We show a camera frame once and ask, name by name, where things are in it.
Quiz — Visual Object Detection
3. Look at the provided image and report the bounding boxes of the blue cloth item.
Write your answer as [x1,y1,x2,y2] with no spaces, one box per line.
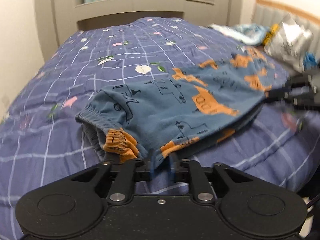
[303,53,318,69]

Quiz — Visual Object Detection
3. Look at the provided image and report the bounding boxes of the grey built-in cabinet unit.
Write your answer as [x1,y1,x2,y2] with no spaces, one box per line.
[34,0,243,60]

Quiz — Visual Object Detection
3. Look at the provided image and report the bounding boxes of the white printed shopping bag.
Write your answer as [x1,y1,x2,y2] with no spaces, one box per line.
[264,14,313,73]

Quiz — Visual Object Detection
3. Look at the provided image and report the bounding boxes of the yellow package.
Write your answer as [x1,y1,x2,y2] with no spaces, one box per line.
[262,24,279,46]

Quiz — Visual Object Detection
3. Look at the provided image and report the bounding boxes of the wooden padded headboard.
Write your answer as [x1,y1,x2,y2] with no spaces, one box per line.
[251,0,319,55]

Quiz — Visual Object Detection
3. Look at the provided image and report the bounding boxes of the light blue crumpled blanket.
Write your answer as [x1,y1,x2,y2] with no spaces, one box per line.
[208,23,270,46]

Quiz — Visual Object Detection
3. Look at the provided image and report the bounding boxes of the blue pants with orange cars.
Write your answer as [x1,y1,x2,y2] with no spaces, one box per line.
[75,47,276,167]

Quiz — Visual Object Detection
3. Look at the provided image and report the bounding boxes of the blue grid floral quilt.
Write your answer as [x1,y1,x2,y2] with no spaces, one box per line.
[1,17,319,239]

